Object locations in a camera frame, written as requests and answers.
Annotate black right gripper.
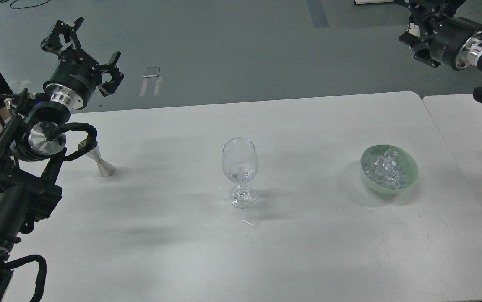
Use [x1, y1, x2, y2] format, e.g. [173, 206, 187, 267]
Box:
[394, 0, 482, 71]

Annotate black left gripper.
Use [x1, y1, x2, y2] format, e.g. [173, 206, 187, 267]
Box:
[41, 17, 125, 110]

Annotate steel double jigger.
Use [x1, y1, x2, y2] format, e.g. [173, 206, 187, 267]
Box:
[85, 142, 116, 178]

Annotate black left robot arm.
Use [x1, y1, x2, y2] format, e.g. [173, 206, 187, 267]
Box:
[0, 17, 124, 302]

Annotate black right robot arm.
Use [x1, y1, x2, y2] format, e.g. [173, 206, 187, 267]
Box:
[399, 0, 482, 104]

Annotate clear ice cubes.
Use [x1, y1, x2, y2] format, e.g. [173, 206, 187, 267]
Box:
[360, 146, 410, 190]

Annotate clear wine glass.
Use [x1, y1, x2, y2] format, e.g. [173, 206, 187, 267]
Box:
[222, 136, 259, 209]

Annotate light green bowl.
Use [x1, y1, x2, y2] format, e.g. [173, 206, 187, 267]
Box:
[360, 145, 419, 195]

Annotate black floor cable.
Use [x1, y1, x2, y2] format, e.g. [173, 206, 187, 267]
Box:
[0, 0, 50, 15]

